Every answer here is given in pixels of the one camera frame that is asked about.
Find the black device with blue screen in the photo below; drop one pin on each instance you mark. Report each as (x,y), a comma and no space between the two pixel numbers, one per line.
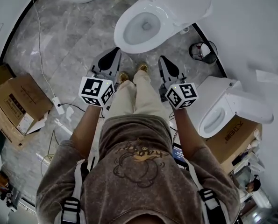
(178,151)

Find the crumpled white paper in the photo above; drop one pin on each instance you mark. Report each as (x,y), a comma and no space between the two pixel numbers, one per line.
(69,113)

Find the person's brown printed shirt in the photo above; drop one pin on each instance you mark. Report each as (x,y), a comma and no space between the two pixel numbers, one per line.
(138,195)

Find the cardboard box with large print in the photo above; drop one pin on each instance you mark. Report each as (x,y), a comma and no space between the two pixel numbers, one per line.
(232,143)

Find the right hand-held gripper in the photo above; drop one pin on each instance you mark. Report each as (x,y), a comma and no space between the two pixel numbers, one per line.
(182,95)

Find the open cardboard box with labels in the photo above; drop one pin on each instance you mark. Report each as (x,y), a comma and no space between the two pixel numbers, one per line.
(17,94)

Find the small white round fitting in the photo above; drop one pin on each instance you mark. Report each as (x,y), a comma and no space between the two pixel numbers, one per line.
(184,30)

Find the white toilet with button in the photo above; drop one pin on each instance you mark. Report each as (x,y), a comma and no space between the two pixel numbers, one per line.
(237,101)

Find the cardboard box with black print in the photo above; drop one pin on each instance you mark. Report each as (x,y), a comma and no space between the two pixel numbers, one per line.
(5,134)

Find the person's cream trousers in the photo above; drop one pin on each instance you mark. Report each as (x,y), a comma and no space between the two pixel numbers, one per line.
(138,97)

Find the white power strip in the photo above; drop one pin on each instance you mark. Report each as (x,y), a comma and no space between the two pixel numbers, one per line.
(58,105)

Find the person's left tan shoe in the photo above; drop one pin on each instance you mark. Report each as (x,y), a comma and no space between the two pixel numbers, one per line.
(124,78)

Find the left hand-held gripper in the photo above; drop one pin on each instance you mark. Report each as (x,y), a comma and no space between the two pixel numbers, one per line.
(93,91)

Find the person's left forearm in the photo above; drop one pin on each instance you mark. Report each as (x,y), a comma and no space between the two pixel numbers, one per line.
(87,129)

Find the person's right forearm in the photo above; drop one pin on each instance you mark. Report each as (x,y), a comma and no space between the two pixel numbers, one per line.
(187,132)

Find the white toilet lid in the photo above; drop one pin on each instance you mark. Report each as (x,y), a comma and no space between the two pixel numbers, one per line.
(185,1)

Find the white and red trash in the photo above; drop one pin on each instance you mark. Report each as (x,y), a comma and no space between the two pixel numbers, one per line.
(203,50)

